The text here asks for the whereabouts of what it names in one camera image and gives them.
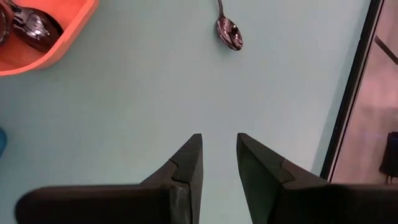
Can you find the black table frame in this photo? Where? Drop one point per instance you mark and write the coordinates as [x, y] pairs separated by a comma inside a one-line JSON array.
[[349, 93]]

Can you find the blue plastic bin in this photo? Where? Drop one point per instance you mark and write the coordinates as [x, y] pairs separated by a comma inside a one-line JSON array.
[[2, 141]]

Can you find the green table mat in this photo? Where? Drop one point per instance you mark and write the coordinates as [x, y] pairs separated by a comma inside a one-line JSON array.
[[155, 109]]

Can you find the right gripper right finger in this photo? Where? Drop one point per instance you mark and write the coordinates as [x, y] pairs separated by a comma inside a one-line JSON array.
[[311, 205]]

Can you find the black frame clamp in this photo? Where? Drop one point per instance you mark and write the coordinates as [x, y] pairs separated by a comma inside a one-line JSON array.
[[390, 155]]

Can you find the orange plastic bin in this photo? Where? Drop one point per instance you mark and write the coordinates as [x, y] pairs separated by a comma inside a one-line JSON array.
[[71, 28]]

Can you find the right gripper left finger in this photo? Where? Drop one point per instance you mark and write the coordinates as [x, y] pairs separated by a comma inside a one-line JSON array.
[[109, 205]]

